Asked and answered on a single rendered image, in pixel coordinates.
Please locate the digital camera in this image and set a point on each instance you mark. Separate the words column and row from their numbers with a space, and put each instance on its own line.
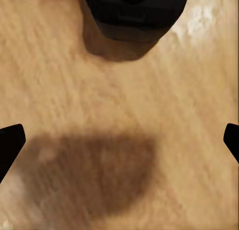
column 142, row 21

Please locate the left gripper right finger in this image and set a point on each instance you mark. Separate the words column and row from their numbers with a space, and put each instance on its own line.
column 231, row 139

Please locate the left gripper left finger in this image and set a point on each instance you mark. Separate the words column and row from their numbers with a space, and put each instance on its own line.
column 12, row 140

